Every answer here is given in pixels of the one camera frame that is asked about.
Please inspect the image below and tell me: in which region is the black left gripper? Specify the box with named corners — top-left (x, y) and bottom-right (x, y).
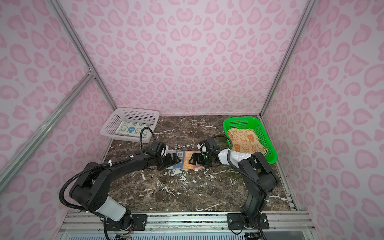
top-left (155, 151), bottom-right (182, 170)

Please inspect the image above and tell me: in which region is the multicolour rabbit text towel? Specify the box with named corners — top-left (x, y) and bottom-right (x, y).
top-left (168, 150), bottom-right (205, 171)

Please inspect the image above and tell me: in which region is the blue bunny pattern towel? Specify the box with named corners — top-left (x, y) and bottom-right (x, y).
top-left (115, 121), bottom-right (152, 138)

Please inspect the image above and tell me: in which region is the brown pattern towel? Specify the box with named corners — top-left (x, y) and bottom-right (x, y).
top-left (228, 128), bottom-right (268, 156)

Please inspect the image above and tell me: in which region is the white plastic basket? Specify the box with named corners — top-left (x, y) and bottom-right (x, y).
top-left (101, 108), bottom-right (160, 143)

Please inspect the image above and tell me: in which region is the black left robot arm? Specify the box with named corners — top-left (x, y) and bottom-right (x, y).
top-left (63, 141), bottom-right (181, 230)

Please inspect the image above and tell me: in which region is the green plastic basket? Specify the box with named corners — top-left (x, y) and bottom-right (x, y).
top-left (223, 116), bottom-right (278, 165)

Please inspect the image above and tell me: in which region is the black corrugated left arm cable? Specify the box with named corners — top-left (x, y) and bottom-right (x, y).
top-left (58, 126), bottom-right (157, 240)

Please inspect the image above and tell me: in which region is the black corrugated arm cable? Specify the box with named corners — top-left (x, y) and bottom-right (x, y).
top-left (206, 134), bottom-right (271, 240)
top-left (58, 126), bottom-right (157, 240)

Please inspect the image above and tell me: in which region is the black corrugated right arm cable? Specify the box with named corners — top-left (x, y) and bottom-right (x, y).
top-left (206, 134), bottom-right (271, 240)

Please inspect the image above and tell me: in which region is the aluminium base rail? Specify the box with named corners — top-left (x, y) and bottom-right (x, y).
top-left (58, 209), bottom-right (317, 240)

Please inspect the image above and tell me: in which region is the aluminium diagonal frame bar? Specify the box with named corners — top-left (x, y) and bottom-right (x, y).
top-left (1, 71), bottom-right (95, 193)

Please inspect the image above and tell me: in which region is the aluminium frame corner post left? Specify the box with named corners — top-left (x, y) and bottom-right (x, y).
top-left (47, 0), bottom-right (117, 110)

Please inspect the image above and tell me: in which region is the aluminium frame corner post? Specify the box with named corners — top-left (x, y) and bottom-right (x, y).
top-left (259, 0), bottom-right (319, 120)
top-left (47, 0), bottom-right (117, 110)

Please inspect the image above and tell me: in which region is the aluminium frame corner post right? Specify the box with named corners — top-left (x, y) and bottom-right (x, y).
top-left (259, 0), bottom-right (319, 120)

